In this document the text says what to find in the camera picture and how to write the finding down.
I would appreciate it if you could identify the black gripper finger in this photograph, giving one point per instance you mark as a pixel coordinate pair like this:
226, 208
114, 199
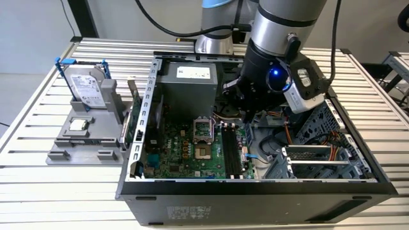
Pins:
231, 89

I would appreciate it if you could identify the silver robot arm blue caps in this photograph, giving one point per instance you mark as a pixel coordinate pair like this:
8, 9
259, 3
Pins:
282, 28

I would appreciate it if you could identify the black RAM slot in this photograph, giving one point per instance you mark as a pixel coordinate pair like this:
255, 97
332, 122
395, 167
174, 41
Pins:
235, 148
230, 148
226, 148

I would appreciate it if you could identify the black round speaker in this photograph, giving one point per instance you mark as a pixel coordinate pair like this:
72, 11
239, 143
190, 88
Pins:
228, 111

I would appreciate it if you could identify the grey power supply unit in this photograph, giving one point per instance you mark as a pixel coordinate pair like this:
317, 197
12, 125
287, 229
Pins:
188, 95

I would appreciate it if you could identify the black bar yellow end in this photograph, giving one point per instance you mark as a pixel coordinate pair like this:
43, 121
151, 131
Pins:
186, 39

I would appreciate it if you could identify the CPU socket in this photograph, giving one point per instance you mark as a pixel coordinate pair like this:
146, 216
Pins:
203, 153

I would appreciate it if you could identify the black table corner cap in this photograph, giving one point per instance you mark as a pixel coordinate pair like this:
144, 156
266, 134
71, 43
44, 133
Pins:
76, 39
345, 51

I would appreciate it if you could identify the green motherboard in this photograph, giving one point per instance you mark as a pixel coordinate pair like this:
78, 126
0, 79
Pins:
176, 148

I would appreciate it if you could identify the green graphics card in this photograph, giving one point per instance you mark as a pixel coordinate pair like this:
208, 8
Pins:
136, 107

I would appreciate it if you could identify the metal disk bay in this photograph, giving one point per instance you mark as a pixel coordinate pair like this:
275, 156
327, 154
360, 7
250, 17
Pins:
307, 153

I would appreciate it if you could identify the neighbouring metal table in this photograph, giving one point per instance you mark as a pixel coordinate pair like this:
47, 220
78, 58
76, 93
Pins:
396, 72

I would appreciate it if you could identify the grey parts rack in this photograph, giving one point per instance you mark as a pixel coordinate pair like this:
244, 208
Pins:
99, 129

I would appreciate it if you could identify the hard disk in blue carrier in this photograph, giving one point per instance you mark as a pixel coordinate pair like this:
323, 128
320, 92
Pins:
84, 88

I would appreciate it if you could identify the black open PC case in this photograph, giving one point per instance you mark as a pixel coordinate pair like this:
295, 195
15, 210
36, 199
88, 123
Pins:
224, 203

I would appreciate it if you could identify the silver CPU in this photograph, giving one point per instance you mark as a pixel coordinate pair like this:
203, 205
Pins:
78, 125

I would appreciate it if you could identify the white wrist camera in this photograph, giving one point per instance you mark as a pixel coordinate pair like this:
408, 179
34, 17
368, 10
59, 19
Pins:
303, 103

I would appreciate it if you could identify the black upright post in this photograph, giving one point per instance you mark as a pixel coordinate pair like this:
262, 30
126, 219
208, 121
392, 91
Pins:
86, 19

